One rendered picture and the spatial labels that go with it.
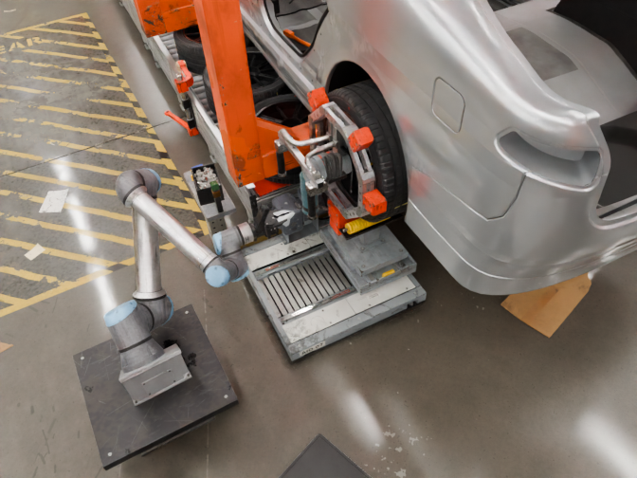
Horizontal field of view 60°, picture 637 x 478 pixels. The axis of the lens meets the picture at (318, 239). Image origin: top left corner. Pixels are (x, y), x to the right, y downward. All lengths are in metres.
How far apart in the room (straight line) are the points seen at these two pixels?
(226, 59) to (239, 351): 1.48
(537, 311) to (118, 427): 2.21
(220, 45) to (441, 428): 2.03
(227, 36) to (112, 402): 1.69
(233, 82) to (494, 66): 1.32
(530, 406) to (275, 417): 1.24
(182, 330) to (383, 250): 1.16
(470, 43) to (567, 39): 1.57
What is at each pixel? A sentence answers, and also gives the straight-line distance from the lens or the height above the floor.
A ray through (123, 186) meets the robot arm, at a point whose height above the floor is 1.05.
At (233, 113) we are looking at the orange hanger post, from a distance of 2.80.
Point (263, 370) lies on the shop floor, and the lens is 2.95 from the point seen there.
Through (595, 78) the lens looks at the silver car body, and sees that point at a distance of 3.25.
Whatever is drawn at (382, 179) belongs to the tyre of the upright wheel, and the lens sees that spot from 2.43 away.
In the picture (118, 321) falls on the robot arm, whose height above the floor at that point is 0.63.
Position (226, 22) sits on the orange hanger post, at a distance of 2.58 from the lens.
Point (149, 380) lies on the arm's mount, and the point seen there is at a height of 0.43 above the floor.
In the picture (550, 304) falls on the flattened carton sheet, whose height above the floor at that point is 0.01.
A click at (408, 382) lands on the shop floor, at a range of 2.91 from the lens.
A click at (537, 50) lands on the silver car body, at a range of 3.26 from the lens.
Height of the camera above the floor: 2.56
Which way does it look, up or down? 48 degrees down
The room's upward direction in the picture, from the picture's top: 3 degrees counter-clockwise
